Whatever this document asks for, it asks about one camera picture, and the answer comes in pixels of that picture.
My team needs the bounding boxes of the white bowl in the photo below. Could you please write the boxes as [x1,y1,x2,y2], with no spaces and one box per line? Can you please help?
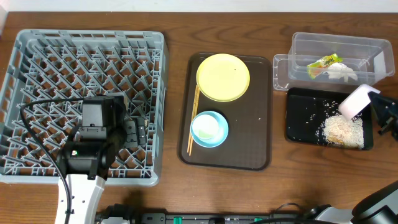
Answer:
[338,84,381,120]

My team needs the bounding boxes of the rice food scraps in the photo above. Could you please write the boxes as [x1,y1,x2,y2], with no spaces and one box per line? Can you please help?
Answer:
[304,98,365,149]

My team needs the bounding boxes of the white paper napkin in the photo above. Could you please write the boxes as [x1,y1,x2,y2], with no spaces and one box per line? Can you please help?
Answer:
[327,63,358,83]

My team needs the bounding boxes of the white paper cup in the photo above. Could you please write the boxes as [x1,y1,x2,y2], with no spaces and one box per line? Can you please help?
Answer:
[192,114,219,139]

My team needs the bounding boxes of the green snack wrapper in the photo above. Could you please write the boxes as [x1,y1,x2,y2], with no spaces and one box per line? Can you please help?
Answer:
[307,54,343,79]

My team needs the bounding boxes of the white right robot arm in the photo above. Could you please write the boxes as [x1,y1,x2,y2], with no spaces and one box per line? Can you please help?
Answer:
[309,91,397,224]

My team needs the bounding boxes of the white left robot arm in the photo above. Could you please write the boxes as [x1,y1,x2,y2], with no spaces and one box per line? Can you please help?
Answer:
[56,93,146,223]

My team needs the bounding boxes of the black waste tray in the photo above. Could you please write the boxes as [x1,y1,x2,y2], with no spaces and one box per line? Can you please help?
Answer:
[285,88,374,151]

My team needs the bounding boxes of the clear plastic waste bin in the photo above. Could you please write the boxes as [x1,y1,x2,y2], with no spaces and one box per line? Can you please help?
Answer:
[273,32,395,93]

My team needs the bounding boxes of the grey plastic dishwasher rack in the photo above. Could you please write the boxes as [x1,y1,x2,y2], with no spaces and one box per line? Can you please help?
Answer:
[1,29,169,186]

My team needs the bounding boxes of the wooden chopstick left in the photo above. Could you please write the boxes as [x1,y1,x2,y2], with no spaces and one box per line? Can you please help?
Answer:
[187,85,200,156]

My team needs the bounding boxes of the wooden chopstick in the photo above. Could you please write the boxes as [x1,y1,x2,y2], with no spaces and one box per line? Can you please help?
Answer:
[188,85,201,156]
[187,85,200,156]

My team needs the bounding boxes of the wooden chopstick right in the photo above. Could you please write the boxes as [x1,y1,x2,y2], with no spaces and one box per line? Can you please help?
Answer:
[188,85,201,156]

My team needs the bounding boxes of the light blue saucer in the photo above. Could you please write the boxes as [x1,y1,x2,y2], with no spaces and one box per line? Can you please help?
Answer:
[190,111,229,148]

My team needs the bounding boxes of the yellow round plate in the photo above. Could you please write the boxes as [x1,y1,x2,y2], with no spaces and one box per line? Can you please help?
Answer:
[196,54,251,102]

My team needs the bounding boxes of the dark brown serving tray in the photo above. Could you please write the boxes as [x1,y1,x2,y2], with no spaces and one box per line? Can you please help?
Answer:
[177,53,272,171]

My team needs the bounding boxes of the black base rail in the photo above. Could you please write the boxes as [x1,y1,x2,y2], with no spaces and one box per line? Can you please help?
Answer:
[95,203,312,224]

